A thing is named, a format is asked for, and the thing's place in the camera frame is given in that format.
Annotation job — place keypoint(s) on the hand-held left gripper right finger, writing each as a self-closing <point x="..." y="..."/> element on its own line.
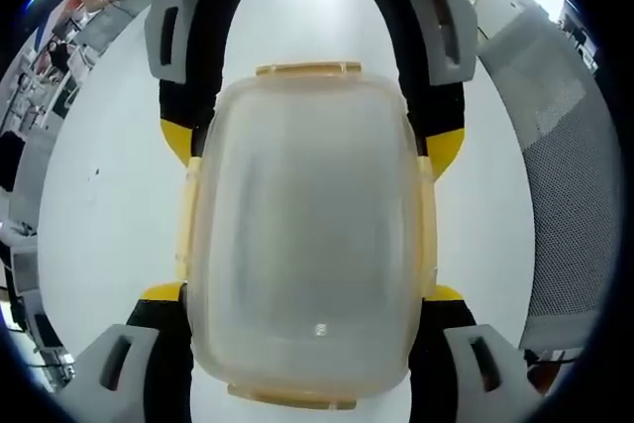
<point x="460" y="344"/>

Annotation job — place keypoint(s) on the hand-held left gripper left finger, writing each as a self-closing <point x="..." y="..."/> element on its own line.
<point x="163" y="344"/>

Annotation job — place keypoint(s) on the clear box with yellow buckles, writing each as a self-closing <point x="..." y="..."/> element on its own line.
<point x="307" y="220"/>

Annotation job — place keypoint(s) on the grey mesh office chair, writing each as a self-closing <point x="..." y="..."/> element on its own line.
<point x="560" y="195"/>

